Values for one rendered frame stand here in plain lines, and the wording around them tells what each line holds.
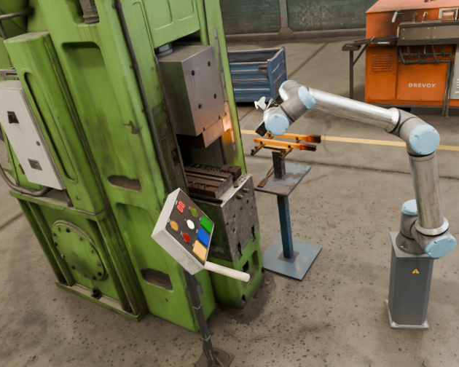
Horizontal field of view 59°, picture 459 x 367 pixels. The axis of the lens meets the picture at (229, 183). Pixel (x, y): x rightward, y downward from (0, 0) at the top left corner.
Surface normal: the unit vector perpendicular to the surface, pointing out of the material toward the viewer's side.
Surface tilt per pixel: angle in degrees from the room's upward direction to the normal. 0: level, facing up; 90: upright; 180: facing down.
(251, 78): 89
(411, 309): 90
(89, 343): 0
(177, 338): 0
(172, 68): 90
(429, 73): 90
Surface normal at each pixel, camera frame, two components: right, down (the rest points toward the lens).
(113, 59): -0.51, 0.50
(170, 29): 0.85, 0.15
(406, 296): -0.15, 0.53
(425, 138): 0.06, 0.39
